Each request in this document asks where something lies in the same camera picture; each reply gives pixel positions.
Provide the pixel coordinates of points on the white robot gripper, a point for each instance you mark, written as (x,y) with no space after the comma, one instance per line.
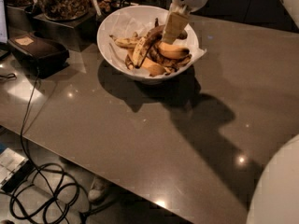
(176,21)

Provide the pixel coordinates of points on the spotted banana across top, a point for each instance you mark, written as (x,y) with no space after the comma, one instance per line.
(144,44)

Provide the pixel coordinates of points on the yellow banana at right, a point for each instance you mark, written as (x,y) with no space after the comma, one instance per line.
(173,51)

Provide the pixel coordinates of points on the yellow banana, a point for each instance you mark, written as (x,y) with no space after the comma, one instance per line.
(173,51)
(152,67)

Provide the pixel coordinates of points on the dark overripe banana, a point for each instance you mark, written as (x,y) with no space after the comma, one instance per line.
(170,65)

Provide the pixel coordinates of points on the white ceramic bowl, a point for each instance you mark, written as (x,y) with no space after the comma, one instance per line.
(148,44)

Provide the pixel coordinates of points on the spotted banana at left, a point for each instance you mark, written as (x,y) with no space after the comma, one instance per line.
(126,42)

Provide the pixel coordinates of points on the yellow banana at bottom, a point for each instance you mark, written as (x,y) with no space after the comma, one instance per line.
(152,67)

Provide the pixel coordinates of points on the metal display stand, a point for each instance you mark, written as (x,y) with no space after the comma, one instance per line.
(76,35)

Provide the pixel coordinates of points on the glass jar of nuts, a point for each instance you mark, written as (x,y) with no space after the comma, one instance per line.
(64,10)

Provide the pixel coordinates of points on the black card terminal device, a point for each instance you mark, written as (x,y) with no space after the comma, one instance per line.
(40,56)

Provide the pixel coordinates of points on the laptop screen edge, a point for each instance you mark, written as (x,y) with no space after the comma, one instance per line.
(4,35)

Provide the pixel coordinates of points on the white shoe under table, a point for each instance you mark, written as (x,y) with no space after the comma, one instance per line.
(98,190)

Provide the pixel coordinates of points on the grey box on floor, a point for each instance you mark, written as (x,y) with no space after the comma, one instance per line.
(14,167)

